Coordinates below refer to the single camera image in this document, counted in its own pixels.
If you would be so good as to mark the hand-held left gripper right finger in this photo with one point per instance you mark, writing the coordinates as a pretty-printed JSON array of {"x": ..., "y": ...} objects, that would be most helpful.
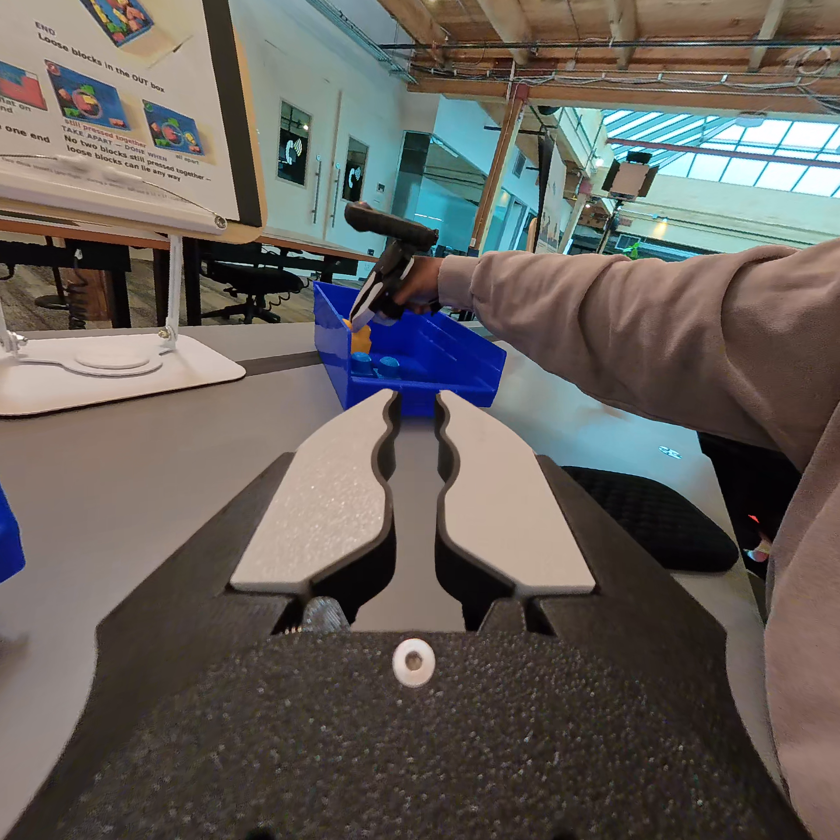
[{"x": 518, "y": 518}]

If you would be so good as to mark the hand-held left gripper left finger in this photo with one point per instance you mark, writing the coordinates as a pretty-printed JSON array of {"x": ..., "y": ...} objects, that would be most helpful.
[{"x": 315, "y": 518}]

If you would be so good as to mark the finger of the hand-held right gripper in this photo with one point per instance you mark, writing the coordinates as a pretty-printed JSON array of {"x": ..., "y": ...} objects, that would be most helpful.
[
  {"x": 386, "y": 317},
  {"x": 364, "y": 302}
]

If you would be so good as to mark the yellow two-stud mega block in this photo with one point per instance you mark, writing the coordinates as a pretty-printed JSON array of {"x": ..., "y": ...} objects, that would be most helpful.
[{"x": 359, "y": 338}]

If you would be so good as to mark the blue one-stud mega block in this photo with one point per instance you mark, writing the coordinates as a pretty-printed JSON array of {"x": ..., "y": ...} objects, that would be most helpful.
[
  {"x": 388, "y": 367},
  {"x": 361, "y": 364}
]

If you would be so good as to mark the blue plastic bin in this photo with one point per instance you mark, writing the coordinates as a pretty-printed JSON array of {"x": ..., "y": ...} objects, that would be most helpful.
[
  {"x": 453, "y": 354},
  {"x": 10, "y": 538}
]

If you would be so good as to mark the person's right forearm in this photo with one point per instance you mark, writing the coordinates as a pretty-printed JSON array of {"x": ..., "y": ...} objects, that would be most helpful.
[{"x": 623, "y": 328}]

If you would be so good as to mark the person's right hand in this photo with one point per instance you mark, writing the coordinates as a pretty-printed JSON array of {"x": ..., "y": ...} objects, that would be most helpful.
[{"x": 423, "y": 282}]

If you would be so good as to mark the white door with phone sign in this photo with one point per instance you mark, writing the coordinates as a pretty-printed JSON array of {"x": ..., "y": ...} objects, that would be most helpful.
[
  {"x": 295, "y": 197},
  {"x": 354, "y": 216}
]

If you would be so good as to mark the wooden desk with black legs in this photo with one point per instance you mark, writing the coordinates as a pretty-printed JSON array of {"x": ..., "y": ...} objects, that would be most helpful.
[{"x": 308, "y": 246}]

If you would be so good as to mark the black office chair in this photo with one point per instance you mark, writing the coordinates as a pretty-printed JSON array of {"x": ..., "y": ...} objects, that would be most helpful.
[{"x": 256, "y": 282}]

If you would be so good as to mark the wooden pillar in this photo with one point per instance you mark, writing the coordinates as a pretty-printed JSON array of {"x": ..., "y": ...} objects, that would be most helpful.
[{"x": 499, "y": 164}]

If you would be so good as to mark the black wrist rest pad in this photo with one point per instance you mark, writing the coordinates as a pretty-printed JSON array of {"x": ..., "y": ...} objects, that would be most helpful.
[{"x": 649, "y": 518}]

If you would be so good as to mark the white sign stand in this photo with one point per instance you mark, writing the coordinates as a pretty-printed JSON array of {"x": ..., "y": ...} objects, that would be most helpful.
[{"x": 164, "y": 374}]

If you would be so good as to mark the black pole with camera box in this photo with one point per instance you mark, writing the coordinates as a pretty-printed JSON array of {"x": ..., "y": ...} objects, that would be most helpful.
[{"x": 630, "y": 177}]

